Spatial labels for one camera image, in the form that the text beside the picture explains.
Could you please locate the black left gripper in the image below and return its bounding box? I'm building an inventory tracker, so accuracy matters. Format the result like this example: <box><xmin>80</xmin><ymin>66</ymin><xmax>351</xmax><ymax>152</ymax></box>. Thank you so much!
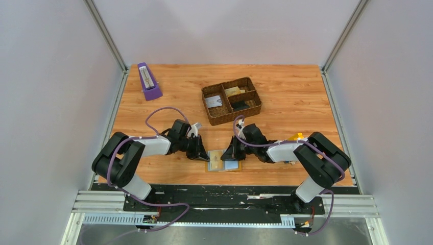
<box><xmin>179</xmin><ymin>135</ymin><xmax>211</xmax><ymax>162</ymax></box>

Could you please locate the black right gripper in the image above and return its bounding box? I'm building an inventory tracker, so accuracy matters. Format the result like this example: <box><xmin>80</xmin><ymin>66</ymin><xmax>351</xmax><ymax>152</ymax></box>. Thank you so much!
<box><xmin>221</xmin><ymin>136</ymin><xmax>257</xmax><ymax>162</ymax></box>

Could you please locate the gold card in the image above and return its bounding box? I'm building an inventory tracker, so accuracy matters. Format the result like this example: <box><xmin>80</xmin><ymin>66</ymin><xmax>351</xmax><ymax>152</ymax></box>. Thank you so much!
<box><xmin>225</xmin><ymin>86</ymin><xmax>246</xmax><ymax>96</ymax></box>
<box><xmin>224</xmin><ymin>87</ymin><xmax>239</xmax><ymax>96</ymax></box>
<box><xmin>208</xmin><ymin>150</ymin><xmax>225</xmax><ymax>172</ymax></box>

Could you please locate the black card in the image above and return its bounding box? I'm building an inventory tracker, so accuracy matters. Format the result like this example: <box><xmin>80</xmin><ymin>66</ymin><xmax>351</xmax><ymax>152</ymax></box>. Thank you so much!
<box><xmin>231</xmin><ymin>101</ymin><xmax>250</xmax><ymax>112</ymax></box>

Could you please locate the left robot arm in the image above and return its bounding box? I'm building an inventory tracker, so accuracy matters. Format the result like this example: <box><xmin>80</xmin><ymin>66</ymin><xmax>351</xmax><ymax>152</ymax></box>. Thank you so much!
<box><xmin>91</xmin><ymin>119</ymin><xmax>209</xmax><ymax>211</ymax></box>

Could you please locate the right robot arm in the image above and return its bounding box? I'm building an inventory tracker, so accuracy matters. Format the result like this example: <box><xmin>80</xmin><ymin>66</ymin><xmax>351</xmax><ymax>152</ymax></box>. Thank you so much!
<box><xmin>221</xmin><ymin>122</ymin><xmax>351</xmax><ymax>213</ymax></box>

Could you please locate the gold card in basket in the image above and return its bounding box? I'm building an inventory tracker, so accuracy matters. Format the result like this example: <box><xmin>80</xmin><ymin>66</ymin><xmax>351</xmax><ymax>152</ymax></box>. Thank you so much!
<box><xmin>224</xmin><ymin>87</ymin><xmax>239</xmax><ymax>96</ymax></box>

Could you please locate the brown wicker divided basket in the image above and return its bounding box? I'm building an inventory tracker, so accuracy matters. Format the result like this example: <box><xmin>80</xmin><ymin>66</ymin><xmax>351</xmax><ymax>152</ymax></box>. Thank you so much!
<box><xmin>201</xmin><ymin>77</ymin><xmax>262</xmax><ymax>126</ymax></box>

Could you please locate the colourful toy block truck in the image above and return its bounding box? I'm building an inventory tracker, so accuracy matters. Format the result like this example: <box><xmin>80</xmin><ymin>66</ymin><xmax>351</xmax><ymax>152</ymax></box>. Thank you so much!
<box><xmin>284</xmin><ymin>133</ymin><xmax>304</xmax><ymax>165</ymax></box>

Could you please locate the purple metronome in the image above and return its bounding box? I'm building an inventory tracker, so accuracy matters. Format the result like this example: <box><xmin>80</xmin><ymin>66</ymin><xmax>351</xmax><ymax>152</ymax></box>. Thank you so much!
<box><xmin>137</xmin><ymin>62</ymin><xmax>163</xmax><ymax>101</ymax></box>

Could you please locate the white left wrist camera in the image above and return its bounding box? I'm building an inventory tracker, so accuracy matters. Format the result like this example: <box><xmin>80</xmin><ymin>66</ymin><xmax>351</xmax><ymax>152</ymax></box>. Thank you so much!
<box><xmin>186</xmin><ymin>122</ymin><xmax>202</xmax><ymax>138</ymax></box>

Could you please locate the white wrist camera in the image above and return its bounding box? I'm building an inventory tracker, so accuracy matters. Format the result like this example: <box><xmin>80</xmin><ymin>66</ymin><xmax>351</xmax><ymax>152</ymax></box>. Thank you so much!
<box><xmin>235</xmin><ymin>119</ymin><xmax>246</xmax><ymax>139</ymax></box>
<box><xmin>186</xmin><ymin>122</ymin><xmax>202</xmax><ymax>138</ymax></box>

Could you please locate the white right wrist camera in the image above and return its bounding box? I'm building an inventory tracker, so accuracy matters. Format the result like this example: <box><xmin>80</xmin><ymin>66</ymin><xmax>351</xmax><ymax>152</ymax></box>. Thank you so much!
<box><xmin>235</xmin><ymin>119</ymin><xmax>246</xmax><ymax>139</ymax></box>

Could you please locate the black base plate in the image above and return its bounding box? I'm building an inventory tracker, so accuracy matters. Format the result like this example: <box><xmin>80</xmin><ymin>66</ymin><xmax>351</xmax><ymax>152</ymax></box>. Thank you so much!
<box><xmin>91</xmin><ymin>182</ymin><xmax>361</xmax><ymax>226</ymax></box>

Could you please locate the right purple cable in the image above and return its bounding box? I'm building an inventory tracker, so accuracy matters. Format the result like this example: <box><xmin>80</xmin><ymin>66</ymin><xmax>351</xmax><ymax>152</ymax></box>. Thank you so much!
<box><xmin>232</xmin><ymin>115</ymin><xmax>346</xmax><ymax>237</ymax></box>

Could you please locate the aluminium frame rail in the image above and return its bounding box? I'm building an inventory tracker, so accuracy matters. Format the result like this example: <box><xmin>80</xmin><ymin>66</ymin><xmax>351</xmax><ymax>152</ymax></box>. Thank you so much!
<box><xmin>62</xmin><ymin>190</ymin><xmax>388</xmax><ymax>244</ymax></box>

